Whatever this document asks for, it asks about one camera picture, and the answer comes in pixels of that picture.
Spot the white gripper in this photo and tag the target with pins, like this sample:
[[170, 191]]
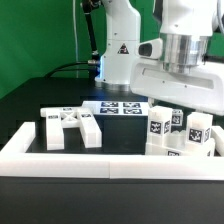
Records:
[[202, 89]]

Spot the white chair seat part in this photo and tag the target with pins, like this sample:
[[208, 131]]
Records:
[[175, 144]]

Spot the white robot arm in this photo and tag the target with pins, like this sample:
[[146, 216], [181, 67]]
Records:
[[174, 67]]

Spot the white tagged cube left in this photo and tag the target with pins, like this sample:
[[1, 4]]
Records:
[[177, 117]]

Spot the white marker sheet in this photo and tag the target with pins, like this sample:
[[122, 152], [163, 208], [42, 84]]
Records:
[[117, 108]]

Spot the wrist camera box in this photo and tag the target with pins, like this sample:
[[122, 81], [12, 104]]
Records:
[[151, 49]]

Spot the white chair back frame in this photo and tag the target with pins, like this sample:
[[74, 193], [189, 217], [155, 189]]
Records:
[[60, 118]]

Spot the white U-shaped fence frame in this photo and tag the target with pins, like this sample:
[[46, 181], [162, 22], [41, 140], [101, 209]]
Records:
[[15, 160]]

